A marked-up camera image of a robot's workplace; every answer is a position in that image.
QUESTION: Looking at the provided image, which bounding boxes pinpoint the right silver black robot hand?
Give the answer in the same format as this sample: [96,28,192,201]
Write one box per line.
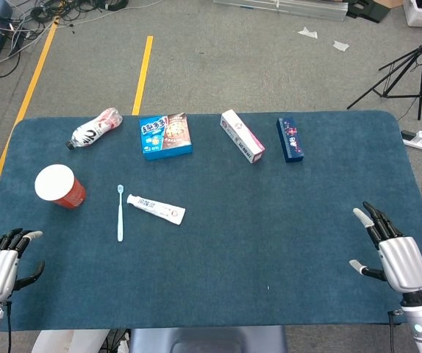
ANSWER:
[348,201,422,295]

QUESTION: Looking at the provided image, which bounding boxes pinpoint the red paper cup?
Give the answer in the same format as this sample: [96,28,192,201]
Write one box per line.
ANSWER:
[34,164,87,210]

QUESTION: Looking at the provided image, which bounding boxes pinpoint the light blue toothbrush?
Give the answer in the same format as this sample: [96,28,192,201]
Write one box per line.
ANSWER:
[116,184,125,243]

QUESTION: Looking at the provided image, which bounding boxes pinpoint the white toothpaste tube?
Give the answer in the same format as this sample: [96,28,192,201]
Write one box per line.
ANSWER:
[126,193,187,226]

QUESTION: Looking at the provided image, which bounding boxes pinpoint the white pink toothpaste box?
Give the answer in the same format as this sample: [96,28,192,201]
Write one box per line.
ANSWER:
[220,109,266,165]

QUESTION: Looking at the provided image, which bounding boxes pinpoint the white robot body panel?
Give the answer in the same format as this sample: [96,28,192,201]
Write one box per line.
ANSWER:
[30,329,111,353]

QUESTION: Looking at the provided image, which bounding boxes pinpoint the dark blue narrow box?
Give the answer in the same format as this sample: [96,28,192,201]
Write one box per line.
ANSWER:
[276,117,305,164]

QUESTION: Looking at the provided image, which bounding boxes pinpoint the plastic bottle white red label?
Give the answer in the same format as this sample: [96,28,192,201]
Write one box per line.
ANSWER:
[65,107,124,151]

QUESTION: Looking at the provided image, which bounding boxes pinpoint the blue table mat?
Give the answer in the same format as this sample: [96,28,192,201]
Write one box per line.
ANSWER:
[0,110,422,333]

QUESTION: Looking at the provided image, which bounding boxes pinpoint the blue cookie box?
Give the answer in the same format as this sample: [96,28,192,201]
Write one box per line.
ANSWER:
[138,112,194,162]

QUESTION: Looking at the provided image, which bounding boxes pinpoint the black foam pieces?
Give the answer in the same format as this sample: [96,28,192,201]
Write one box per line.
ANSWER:
[346,0,392,24]

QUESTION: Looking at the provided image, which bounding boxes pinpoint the aluminium profile rails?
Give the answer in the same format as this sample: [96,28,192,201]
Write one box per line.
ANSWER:
[212,0,350,22]

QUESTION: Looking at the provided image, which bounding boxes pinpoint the tangled floor cables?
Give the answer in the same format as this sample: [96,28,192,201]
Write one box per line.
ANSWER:
[0,0,164,79]

